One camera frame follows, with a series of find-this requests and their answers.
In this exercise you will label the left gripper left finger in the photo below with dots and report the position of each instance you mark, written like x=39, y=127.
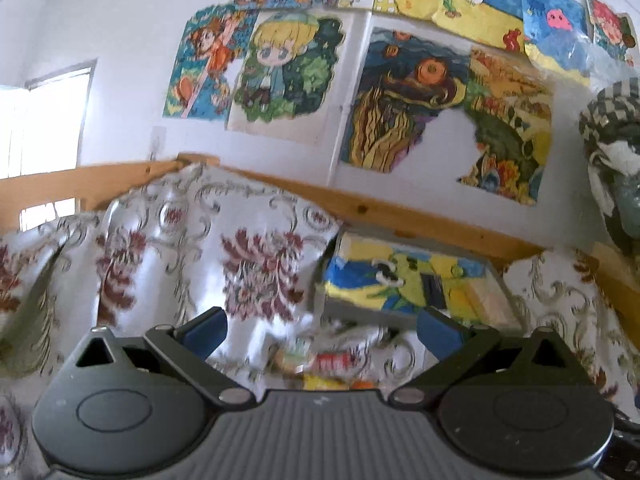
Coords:
x=185, y=350

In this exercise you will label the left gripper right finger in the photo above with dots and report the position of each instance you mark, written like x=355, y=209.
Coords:
x=458, y=351

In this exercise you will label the dark blue snack bar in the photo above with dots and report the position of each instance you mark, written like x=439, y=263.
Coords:
x=433, y=291

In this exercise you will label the orange mandarin fruit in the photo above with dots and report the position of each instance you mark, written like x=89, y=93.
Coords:
x=363, y=385

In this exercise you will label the yellow biscuit packet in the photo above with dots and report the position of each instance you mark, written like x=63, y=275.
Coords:
x=317, y=383

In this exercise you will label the clear wrapped pastry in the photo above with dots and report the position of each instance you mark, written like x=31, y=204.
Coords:
x=293, y=356

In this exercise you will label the grey tray with painting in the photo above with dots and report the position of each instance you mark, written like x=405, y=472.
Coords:
x=376, y=280

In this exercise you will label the red white snack packet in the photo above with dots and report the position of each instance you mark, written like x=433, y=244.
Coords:
x=335, y=362

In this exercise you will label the checkered fabric bundle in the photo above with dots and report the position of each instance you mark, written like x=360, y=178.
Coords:
x=609, y=127

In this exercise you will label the wooden bed frame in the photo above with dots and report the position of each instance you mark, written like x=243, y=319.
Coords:
x=96, y=186

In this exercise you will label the landscape wall painting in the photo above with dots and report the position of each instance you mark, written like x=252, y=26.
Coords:
x=511, y=108

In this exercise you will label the anime girl wall painting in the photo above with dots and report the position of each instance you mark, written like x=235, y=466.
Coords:
x=213, y=40

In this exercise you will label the swirly abstract wall painting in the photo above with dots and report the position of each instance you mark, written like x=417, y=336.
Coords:
x=405, y=83

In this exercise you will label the blond boy wall painting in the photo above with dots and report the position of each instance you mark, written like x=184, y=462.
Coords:
x=285, y=88

